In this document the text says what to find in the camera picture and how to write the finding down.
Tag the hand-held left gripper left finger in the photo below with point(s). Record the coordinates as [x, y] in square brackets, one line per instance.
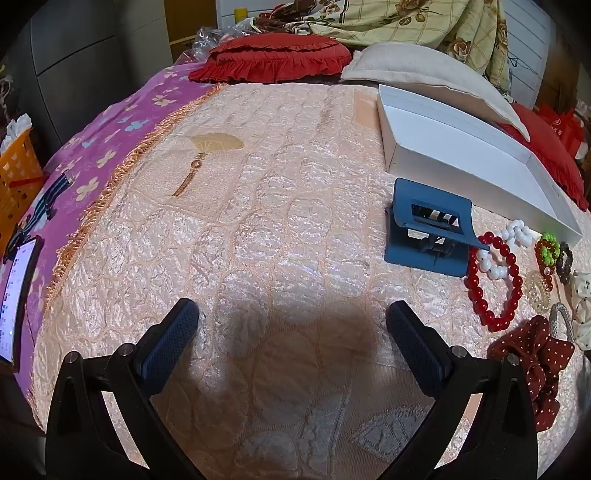
[171, 341]

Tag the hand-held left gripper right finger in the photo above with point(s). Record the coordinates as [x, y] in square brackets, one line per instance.
[415, 346]

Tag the blue hair claw clip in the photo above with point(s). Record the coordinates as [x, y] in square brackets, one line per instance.
[406, 249]

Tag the red polka dot scrunchie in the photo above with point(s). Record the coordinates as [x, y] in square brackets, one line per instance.
[535, 360]

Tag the cream polka dot scrunchie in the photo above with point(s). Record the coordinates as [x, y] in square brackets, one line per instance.
[581, 295]

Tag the white cardboard box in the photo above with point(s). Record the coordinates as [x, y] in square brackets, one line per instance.
[461, 166]

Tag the smartphone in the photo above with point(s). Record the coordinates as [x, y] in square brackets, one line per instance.
[18, 295]

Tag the purple floral bed sheet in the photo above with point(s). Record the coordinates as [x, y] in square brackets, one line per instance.
[115, 134]

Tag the orange plastic basket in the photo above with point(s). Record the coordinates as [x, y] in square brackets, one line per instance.
[18, 175]

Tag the red ruffled pillow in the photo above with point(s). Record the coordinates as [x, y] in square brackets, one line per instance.
[272, 55]
[554, 152]

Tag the white tissue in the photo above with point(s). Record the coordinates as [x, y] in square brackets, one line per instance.
[16, 129]

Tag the red shopping bag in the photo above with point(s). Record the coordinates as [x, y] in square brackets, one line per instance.
[565, 127]

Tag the beige pillow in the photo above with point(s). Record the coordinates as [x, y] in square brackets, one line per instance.
[415, 64]

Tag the grey refrigerator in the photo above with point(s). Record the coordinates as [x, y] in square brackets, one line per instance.
[92, 55]

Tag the clear plastic bag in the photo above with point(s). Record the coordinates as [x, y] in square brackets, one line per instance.
[207, 39]

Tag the yellow wooden door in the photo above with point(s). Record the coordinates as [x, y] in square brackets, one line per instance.
[189, 23]

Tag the white slatted headboard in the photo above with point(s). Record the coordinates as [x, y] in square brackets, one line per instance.
[526, 37]

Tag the cream floral blanket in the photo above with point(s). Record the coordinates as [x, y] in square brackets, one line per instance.
[392, 18]

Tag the yellow bottle cap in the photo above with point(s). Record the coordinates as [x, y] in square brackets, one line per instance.
[241, 13]

